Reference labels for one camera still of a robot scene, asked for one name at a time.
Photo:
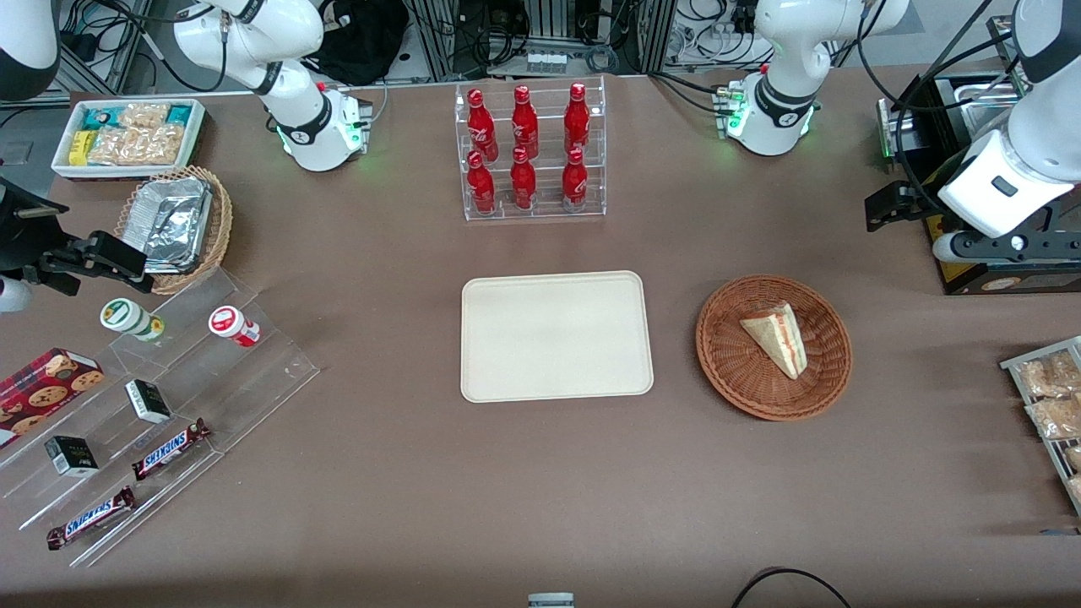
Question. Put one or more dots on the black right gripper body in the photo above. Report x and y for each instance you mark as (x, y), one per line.
(20, 239)

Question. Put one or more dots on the triangular sandwich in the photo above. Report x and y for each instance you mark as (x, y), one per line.
(781, 338)

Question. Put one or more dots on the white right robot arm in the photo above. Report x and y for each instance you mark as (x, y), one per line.
(296, 93)

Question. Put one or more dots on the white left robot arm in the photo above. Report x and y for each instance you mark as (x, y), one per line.
(785, 76)

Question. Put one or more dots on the light tan wicker basket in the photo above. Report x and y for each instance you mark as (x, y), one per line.
(221, 228)

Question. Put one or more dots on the round brown wicker basket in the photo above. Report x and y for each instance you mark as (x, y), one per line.
(726, 371)

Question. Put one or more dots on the cream rectangular serving tray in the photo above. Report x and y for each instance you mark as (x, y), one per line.
(557, 338)

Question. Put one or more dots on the aluminium foil container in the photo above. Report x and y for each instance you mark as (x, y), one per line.
(173, 224)

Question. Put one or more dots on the green lid white bottle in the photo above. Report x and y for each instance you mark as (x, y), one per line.
(127, 317)

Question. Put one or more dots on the black hot dog warmer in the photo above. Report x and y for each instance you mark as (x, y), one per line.
(1013, 279)

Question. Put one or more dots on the white rectangular snack bin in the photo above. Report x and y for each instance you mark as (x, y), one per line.
(63, 165)

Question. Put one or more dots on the steel warmer pan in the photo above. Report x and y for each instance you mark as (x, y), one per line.
(971, 105)

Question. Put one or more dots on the yellow snack pack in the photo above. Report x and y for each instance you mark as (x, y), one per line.
(80, 148)

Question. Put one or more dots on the large clear biscuit bag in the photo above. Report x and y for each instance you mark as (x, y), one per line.
(139, 145)

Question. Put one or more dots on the red lid white bottle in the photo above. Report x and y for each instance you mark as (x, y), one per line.
(230, 323)

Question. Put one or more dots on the red cookie box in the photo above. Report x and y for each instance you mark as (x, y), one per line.
(42, 393)

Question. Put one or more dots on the teal snack pack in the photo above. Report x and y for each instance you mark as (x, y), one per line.
(179, 114)
(100, 118)

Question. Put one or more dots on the small clear biscuit bag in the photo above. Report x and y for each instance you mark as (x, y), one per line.
(143, 115)

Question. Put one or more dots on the small black box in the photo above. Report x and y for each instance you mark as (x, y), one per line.
(72, 456)
(148, 401)

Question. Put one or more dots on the clear acrylic stepped display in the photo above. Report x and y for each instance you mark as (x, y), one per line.
(253, 371)

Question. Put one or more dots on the clear pastry bag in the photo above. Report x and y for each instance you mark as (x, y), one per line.
(1056, 418)
(1076, 488)
(1074, 458)
(1047, 376)

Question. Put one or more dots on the brown snickers bar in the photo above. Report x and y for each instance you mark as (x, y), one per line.
(89, 518)
(169, 449)

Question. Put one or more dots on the red cola bottle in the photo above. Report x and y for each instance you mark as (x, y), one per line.
(524, 122)
(523, 181)
(481, 127)
(574, 181)
(577, 118)
(481, 186)

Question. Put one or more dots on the black bag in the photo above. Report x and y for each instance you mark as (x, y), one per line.
(363, 42)

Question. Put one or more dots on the clear acrylic bottle rack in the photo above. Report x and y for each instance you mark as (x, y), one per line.
(545, 215)

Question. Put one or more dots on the white terminal block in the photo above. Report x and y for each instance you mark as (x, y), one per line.
(546, 62)

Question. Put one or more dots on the small grey device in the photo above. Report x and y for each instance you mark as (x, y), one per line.
(551, 600)

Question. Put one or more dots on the aluminium frame rack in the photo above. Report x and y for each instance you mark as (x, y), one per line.
(642, 34)

